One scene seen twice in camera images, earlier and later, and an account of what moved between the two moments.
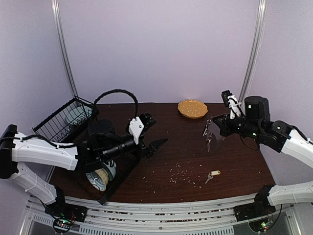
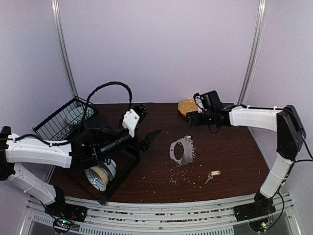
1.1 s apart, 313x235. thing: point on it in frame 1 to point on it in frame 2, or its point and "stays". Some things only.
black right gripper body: (226, 125) to (190, 118)
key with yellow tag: (212, 174) stays
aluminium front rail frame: (204, 218) stays
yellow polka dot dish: (192, 108) stays
